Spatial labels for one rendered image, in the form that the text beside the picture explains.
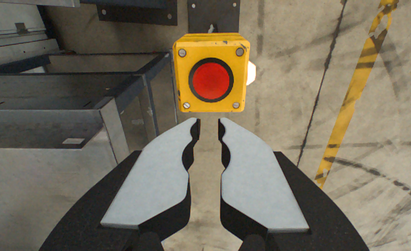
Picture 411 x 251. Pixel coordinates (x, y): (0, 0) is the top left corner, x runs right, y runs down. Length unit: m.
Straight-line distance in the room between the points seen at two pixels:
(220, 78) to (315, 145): 1.37
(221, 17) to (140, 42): 0.45
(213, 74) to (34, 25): 1.15
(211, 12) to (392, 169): 1.70
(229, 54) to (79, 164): 0.37
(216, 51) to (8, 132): 0.38
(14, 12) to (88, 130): 0.93
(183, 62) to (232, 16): 0.90
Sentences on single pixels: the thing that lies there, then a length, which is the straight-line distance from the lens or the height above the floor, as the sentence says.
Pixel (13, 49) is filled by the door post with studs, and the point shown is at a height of 0.26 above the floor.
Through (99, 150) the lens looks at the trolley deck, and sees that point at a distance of 0.42.
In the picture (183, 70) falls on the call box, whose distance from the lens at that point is 0.21.
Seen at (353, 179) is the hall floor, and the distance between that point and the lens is 1.92.
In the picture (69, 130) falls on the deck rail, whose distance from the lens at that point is 0.40.
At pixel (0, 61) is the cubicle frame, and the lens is 1.17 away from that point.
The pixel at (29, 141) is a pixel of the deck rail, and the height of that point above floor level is 0.87.
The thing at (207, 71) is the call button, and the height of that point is 0.91.
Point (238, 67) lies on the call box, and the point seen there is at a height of 0.90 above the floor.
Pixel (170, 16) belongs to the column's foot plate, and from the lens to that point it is 1.11.
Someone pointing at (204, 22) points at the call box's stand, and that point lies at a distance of 1.10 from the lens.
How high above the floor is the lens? 1.11
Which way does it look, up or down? 59 degrees down
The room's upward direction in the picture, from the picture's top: 175 degrees counter-clockwise
